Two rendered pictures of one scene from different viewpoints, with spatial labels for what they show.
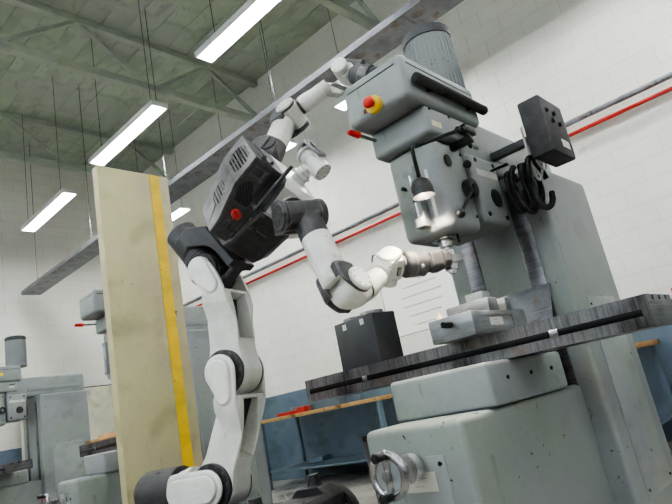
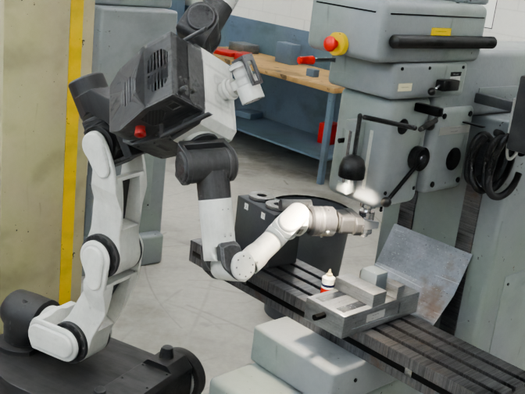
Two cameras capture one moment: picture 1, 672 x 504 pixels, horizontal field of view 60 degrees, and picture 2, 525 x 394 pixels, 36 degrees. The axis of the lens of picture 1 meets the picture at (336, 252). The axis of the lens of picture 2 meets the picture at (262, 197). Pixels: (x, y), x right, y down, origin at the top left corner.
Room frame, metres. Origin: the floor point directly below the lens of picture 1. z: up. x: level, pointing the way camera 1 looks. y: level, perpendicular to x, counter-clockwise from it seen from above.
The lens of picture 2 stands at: (-0.44, -0.26, 1.98)
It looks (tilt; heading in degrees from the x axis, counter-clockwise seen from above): 17 degrees down; 5
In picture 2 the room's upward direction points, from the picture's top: 7 degrees clockwise
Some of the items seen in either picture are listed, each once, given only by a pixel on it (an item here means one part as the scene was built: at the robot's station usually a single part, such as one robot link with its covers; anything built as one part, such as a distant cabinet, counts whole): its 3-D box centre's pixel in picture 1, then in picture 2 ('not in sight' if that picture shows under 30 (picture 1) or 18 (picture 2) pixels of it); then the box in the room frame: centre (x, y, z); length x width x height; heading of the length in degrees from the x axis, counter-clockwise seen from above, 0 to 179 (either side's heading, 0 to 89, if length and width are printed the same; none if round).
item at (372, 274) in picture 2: (479, 302); (373, 279); (1.85, -0.42, 1.07); 0.06 x 0.05 x 0.06; 50
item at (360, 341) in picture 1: (367, 340); (266, 227); (2.21, -0.05, 1.06); 0.22 x 0.12 x 0.20; 42
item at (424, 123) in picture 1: (426, 142); (398, 72); (1.92, -0.40, 1.68); 0.34 x 0.24 x 0.10; 139
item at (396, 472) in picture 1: (398, 472); not in sight; (1.51, -0.04, 0.66); 0.16 x 0.12 x 0.12; 139
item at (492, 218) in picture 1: (463, 202); (419, 140); (2.04, -0.50, 1.47); 0.24 x 0.19 x 0.26; 49
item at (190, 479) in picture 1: (211, 485); (71, 331); (1.96, 0.54, 0.68); 0.21 x 0.20 x 0.13; 68
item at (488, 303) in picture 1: (472, 309); (360, 289); (1.80, -0.38, 1.05); 0.15 x 0.06 x 0.04; 50
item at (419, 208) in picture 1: (416, 197); (351, 156); (1.81, -0.30, 1.45); 0.04 x 0.04 x 0.21; 49
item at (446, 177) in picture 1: (434, 195); (378, 145); (1.89, -0.37, 1.47); 0.21 x 0.19 x 0.32; 49
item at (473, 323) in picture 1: (479, 320); (364, 299); (1.82, -0.40, 1.01); 0.35 x 0.15 x 0.11; 140
